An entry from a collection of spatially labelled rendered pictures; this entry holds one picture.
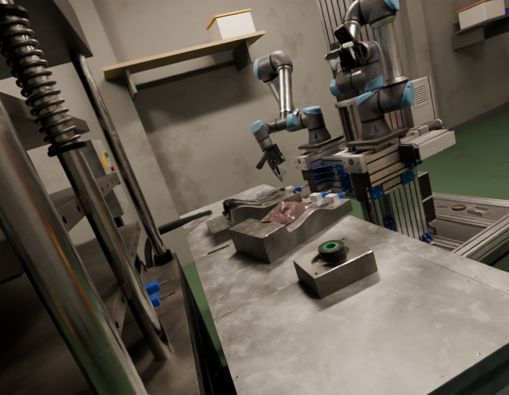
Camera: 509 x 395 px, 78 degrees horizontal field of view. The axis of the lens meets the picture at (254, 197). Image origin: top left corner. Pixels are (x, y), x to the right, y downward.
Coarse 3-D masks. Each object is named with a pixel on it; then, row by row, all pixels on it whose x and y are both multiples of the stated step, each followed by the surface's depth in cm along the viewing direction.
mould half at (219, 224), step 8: (272, 192) 182; (280, 192) 176; (296, 192) 167; (248, 200) 181; (264, 200) 174; (280, 200) 163; (288, 200) 164; (296, 200) 165; (232, 208) 159; (240, 208) 157; (248, 208) 158; (256, 208) 159; (264, 208) 161; (272, 208) 162; (224, 216) 176; (232, 216) 160; (240, 216) 158; (248, 216) 159; (256, 216) 160; (264, 216) 161; (208, 224) 172; (216, 224) 167; (224, 224) 163; (232, 224) 159; (216, 232) 155; (224, 232) 156; (216, 240) 156; (224, 240) 157
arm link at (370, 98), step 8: (360, 96) 157; (368, 96) 155; (376, 96) 154; (360, 104) 159; (368, 104) 156; (376, 104) 154; (360, 112) 161; (368, 112) 157; (376, 112) 156; (360, 120) 164
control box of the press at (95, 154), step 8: (88, 144) 150; (96, 144) 160; (88, 152) 151; (96, 152) 152; (104, 152) 171; (88, 160) 151; (96, 160) 152; (104, 160) 164; (96, 168) 153; (104, 168) 156; (112, 168) 173; (96, 176) 153; (120, 184) 183; (112, 192) 156; (120, 192) 173; (112, 200) 157; (120, 200) 164; (112, 208) 158; (120, 208) 159; (120, 216) 174; (120, 224) 171; (136, 256) 176
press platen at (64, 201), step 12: (96, 180) 120; (108, 180) 120; (60, 192) 121; (72, 192) 96; (108, 192) 112; (60, 204) 68; (72, 204) 70; (60, 216) 60; (72, 216) 66; (84, 216) 74; (0, 228) 59; (0, 240) 43; (0, 252) 41; (12, 252) 42; (0, 264) 42; (12, 264) 42; (0, 276) 42; (12, 276) 42
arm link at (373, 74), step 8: (368, 64) 126; (376, 64) 126; (360, 72) 131; (368, 72) 127; (376, 72) 127; (352, 80) 132; (360, 80) 130; (368, 80) 129; (376, 80) 128; (360, 88) 133; (368, 88) 130; (376, 88) 129
